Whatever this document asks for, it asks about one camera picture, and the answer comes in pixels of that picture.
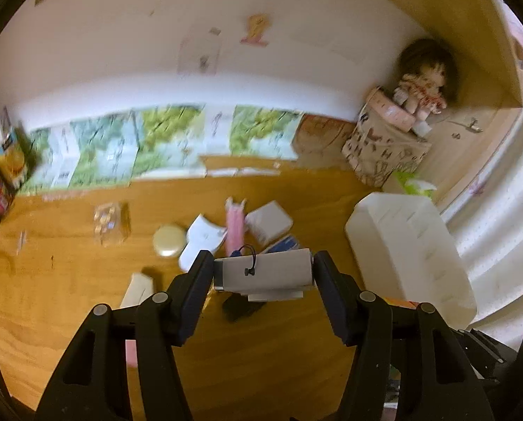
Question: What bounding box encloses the pink square wall sticker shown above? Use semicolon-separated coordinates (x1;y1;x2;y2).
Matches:
177;20;223;75

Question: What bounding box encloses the cream faceted case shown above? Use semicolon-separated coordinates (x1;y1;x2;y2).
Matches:
120;273;154;309

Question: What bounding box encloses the green tissue pack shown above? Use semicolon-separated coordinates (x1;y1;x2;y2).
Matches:
381;171;436;198

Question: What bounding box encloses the orange juice carton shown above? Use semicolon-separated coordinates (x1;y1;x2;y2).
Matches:
0;126;29;191

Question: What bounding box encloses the green grape printed cardboard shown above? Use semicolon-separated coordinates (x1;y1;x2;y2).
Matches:
20;103;303;195

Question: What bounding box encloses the pink hair roller clip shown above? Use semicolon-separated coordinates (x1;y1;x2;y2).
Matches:
225;197;245;256

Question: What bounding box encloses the white cat-shaped case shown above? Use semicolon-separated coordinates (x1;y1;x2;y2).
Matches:
179;214;227;273

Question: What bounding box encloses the brown cardboard with drawing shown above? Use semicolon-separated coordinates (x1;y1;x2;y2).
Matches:
291;113;355;170

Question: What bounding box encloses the round cream compact mirror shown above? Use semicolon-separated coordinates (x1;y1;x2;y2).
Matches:
152;224;186;258

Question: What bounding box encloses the white square charger box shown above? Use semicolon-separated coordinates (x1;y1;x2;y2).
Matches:
245;201;293;245

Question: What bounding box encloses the beige letter-print fabric bag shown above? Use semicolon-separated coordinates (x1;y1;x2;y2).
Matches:
341;103;432;188

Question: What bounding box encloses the blue white plastic floss box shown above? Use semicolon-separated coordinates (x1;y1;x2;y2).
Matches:
263;235;299;254

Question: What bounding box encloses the pink sticker-covered case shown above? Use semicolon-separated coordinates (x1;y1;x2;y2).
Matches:
366;87;415;132

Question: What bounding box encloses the brown-haired plush doll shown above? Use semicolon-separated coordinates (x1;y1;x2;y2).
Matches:
393;38;459;122

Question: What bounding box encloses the yellow cartoon wall sticker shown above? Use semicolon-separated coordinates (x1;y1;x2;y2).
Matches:
240;13;271;47

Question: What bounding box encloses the black power adapter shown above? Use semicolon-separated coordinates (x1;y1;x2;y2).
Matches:
222;294;265;322

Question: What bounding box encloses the white plastic storage bin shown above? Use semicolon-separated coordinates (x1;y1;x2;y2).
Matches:
345;193;477;329

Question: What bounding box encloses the clear acrylic sticker box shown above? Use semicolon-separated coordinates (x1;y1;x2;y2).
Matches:
93;202;130;247

